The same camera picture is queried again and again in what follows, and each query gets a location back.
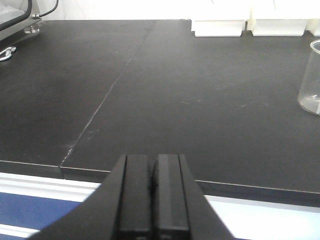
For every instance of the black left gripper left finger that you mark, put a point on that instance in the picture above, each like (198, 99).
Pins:
(119, 209)

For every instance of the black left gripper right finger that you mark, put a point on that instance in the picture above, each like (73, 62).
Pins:
(180, 210)

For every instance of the blue bench cabinet front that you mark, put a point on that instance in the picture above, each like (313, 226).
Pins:
(30, 203)

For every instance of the clear glass beaker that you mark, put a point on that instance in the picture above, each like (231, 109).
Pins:
(309, 93)

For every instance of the silver metal hook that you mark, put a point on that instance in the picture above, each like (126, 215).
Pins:
(7, 53)

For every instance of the left white plastic bin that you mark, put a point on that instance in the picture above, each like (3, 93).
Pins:
(219, 18)

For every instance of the white plastic bin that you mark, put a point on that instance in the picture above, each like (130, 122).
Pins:
(313, 25)
(219, 18)
(274, 18)

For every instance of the middle white plastic bin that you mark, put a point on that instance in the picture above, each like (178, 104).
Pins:
(274, 18)

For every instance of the grey equipment cabinet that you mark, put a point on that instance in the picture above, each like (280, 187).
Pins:
(18, 15)

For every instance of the right white plastic bin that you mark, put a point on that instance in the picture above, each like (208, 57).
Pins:
(313, 25)

